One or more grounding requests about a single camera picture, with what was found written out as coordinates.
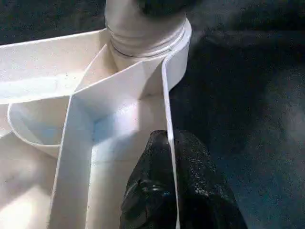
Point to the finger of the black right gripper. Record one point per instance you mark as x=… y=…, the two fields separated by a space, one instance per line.
x=166 y=7

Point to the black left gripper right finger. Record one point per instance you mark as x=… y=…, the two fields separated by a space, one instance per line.
x=202 y=190

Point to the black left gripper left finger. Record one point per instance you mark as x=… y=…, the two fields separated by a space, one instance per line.
x=150 y=190

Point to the white plastic table leg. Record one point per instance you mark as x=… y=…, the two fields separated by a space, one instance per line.
x=124 y=23

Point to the white plastic table top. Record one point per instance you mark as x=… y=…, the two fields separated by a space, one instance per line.
x=47 y=59

